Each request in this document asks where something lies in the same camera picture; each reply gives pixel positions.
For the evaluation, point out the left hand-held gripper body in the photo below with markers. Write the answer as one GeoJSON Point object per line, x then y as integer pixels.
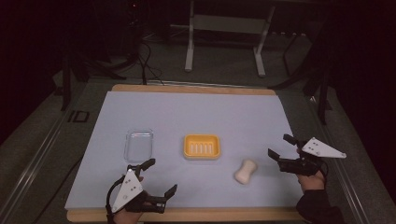
{"type": "Point", "coordinates": [128, 188]}

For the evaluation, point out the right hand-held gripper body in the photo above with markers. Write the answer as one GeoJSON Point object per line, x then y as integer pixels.
{"type": "Point", "coordinates": [299, 166]}

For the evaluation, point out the white soap bar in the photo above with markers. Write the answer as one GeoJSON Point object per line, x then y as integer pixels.
{"type": "Point", "coordinates": [246, 171]}

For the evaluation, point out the yellow soap dish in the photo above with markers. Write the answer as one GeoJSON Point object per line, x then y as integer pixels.
{"type": "Point", "coordinates": [201, 146]}

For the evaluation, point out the person's right hand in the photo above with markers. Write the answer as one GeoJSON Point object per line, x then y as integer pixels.
{"type": "Point", "coordinates": [311, 183]}

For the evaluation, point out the person's left hand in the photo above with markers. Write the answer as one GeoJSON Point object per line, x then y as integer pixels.
{"type": "Point", "coordinates": [125, 217]}

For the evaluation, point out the clear plastic tray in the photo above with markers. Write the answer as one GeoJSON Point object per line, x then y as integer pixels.
{"type": "Point", "coordinates": [138, 145]}

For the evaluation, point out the black tripod stand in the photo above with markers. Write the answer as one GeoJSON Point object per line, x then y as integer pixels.
{"type": "Point", "coordinates": [322, 93]}
{"type": "Point", "coordinates": [66, 81]}

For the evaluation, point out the light blue table mat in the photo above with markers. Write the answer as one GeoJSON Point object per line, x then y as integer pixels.
{"type": "Point", "coordinates": [202, 112]}

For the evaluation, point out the white metal stand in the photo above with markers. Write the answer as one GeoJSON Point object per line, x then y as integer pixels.
{"type": "Point", "coordinates": [229, 23]}

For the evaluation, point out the metal floor rail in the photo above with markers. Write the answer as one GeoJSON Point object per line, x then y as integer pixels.
{"type": "Point", "coordinates": [342, 174]}
{"type": "Point", "coordinates": [34, 158]}

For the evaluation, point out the black rectangular floor bracket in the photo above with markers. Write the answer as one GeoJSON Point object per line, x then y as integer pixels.
{"type": "Point", "coordinates": [78, 116]}

